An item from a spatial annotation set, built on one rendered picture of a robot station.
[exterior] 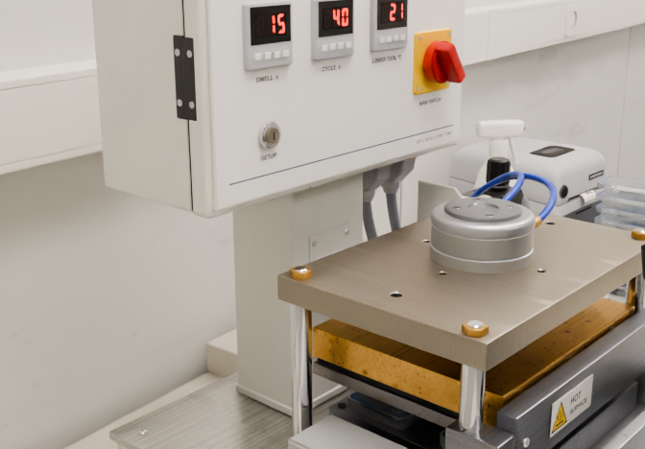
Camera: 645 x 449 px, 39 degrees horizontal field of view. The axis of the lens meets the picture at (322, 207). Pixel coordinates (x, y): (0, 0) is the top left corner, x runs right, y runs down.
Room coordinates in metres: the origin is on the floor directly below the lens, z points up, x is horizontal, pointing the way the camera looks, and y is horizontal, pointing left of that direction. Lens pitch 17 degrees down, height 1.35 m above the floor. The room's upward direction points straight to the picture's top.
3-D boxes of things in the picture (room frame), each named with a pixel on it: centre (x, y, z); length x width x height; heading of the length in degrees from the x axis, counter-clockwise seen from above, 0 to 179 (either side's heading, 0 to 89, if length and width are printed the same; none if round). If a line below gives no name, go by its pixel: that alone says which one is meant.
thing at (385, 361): (0.68, -0.13, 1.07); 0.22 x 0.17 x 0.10; 138
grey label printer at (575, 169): (1.68, -0.39, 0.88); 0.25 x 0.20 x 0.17; 47
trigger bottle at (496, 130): (1.54, -0.31, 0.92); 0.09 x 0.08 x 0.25; 98
